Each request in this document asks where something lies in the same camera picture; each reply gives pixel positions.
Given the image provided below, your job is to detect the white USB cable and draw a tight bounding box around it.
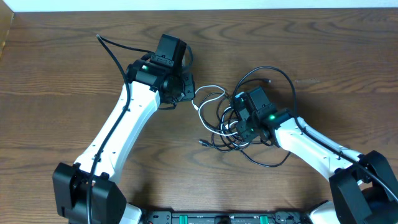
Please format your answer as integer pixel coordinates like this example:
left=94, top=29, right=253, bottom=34
left=190, top=85, right=249, bottom=147

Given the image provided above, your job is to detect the black USB-A cable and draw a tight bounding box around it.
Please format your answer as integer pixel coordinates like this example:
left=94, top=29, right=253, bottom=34
left=198, top=91, right=292, bottom=168

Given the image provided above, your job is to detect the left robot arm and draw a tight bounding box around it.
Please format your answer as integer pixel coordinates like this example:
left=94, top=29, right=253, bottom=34
left=52, top=34, right=195, bottom=223

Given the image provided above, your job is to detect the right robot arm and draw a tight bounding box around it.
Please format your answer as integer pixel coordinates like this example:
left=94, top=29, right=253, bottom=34
left=232, top=87, right=397, bottom=223

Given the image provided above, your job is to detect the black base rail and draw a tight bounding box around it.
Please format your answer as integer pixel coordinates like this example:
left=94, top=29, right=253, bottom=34
left=140, top=211, right=312, bottom=224

